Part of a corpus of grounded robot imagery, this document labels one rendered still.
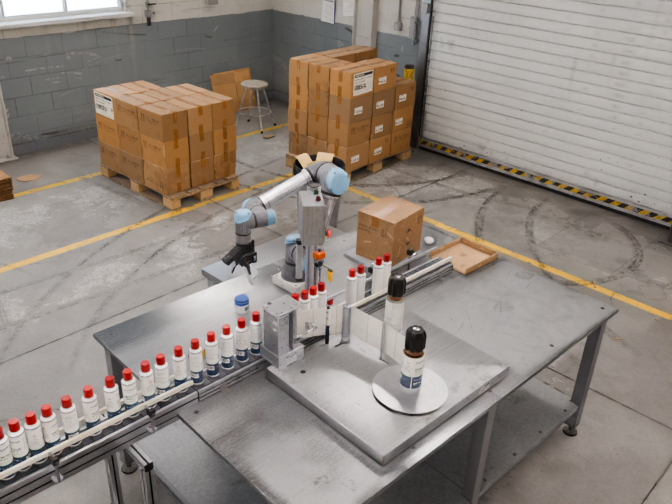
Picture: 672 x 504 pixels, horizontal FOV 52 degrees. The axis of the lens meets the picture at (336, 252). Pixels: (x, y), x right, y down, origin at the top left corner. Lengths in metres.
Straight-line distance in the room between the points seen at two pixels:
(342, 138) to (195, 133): 1.45
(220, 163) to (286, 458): 4.45
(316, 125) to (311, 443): 4.82
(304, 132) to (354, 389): 4.70
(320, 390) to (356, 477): 0.43
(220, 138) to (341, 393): 4.17
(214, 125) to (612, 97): 3.68
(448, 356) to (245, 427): 0.94
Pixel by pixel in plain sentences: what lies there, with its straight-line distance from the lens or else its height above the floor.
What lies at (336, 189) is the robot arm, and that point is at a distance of 3.22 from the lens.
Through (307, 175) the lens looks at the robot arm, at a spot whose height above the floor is 1.43.
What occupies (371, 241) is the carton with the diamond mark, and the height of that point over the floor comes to 0.97.
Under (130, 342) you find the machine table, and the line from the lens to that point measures 3.22.
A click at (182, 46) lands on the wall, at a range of 8.94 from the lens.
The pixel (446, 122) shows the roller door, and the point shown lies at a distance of 7.89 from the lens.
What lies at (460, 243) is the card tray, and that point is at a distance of 4.12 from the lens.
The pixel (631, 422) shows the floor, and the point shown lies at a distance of 4.42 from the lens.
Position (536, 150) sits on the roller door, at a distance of 7.36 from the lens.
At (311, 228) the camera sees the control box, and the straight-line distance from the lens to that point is 2.93.
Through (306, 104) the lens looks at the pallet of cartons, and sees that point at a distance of 7.09.
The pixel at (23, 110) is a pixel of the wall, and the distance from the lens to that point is 8.10.
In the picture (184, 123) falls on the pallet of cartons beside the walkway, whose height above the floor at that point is 0.77.
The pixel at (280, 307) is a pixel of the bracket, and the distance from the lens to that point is 2.80.
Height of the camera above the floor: 2.66
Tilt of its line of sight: 28 degrees down
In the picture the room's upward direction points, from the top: 3 degrees clockwise
